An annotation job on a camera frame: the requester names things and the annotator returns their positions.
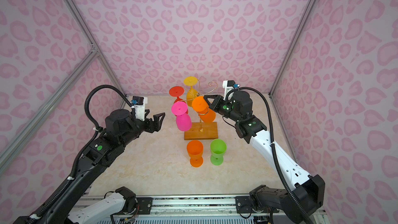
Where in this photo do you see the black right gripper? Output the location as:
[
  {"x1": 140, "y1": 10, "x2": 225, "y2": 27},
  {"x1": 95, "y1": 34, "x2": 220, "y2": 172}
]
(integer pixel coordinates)
[{"x1": 203, "y1": 95, "x2": 243, "y2": 123}]

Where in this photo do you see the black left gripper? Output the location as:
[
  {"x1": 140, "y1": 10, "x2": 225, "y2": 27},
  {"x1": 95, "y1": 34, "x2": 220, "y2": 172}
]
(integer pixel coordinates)
[{"x1": 120, "y1": 107, "x2": 165, "y2": 149}]

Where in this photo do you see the orange wine glass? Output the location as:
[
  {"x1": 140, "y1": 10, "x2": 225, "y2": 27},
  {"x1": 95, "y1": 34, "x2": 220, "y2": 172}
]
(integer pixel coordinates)
[
  {"x1": 187, "y1": 140, "x2": 204, "y2": 168},
  {"x1": 192, "y1": 96, "x2": 216, "y2": 123}
]

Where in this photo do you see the green wine glass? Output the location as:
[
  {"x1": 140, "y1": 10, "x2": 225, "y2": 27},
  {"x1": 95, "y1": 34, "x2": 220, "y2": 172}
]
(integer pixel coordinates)
[{"x1": 210, "y1": 139, "x2": 227, "y2": 166}]

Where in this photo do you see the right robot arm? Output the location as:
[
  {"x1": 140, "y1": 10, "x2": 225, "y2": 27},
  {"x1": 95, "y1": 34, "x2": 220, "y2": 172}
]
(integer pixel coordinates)
[{"x1": 204, "y1": 87, "x2": 325, "y2": 224}]

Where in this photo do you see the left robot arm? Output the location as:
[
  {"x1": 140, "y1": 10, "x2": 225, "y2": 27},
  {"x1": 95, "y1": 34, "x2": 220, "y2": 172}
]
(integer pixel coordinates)
[{"x1": 15, "y1": 109, "x2": 165, "y2": 224}]

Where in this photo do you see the pink wine glass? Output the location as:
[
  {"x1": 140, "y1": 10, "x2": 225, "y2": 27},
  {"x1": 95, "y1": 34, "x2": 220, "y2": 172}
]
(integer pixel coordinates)
[{"x1": 171, "y1": 101, "x2": 192, "y2": 132}]

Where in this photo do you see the yellow wine glass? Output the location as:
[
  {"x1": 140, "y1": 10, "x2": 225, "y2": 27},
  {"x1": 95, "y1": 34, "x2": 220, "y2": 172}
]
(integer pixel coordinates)
[{"x1": 183, "y1": 76, "x2": 198, "y2": 100}]

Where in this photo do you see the wooden rack base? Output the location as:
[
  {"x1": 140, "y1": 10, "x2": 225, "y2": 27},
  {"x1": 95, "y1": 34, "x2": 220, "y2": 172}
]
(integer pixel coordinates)
[{"x1": 184, "y1": 122, "x2": 218, "y2": 141}]

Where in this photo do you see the red wine glass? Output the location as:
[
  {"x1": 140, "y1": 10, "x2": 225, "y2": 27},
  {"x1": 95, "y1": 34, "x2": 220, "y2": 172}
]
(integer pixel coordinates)
[{"x1": 169, "y1": 86, "x2": 189, "y2": 116}]

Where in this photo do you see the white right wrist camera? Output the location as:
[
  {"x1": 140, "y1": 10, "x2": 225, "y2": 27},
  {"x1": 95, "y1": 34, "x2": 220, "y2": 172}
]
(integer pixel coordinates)
[{"x1": 222, "y1": 80, "x2": 240, "y2": 101}]

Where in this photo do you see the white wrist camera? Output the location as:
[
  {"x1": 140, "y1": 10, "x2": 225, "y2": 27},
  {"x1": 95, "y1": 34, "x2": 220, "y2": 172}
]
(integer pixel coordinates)
[
  {"x1": 131, "y1": 96, "x2": 148, "y2": 121},
  {"x1": 222, "y1": 80, "x2": 240, "y2": 101}
]

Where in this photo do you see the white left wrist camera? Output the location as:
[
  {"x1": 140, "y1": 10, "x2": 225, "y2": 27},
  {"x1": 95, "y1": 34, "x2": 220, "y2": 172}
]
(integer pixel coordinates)
[{"x1": 131, "y1": 96, "x2": 148, "y2": 121}]

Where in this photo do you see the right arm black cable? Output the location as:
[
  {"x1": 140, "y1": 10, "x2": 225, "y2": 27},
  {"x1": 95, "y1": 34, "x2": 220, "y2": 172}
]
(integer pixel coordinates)
[{"x1": 225, "y1": 86, "x2": 315, "y2": 224}]

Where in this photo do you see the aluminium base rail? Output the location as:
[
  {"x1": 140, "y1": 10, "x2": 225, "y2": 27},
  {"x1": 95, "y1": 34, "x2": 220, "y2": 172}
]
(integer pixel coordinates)
[{"x1": 58, "y1": 194, "x2": 332, "y2": 224}]

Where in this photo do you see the aluminium frame left horizontal bar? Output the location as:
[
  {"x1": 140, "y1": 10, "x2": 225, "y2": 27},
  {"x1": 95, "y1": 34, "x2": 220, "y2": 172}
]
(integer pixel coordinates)
[{"x1": 1, "y1": 49, "x2": 98, "y2": 175}]

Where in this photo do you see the aluminium frame post back right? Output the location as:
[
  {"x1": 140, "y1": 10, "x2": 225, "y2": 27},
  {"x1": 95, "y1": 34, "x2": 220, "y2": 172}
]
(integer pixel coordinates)
[{"x1": 269, "y1": 0, "x2": 319, "y2": 97}]

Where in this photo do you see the aluminium frame post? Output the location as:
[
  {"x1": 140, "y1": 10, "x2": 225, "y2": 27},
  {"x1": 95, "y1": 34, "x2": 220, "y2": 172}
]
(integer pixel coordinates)
[
  {"x1": 63, "y1": 0, "x2": 125, "y2": 93},
  {"x1": 269, "y1": 0, "x2": 319, "y2": 97}
]

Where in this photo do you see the aluminium frame post back left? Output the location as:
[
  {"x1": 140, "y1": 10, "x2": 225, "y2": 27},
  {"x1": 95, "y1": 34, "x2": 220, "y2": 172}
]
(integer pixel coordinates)
[{"x1": 63, "y1": 0, "x2": 125, "y2": 93}]

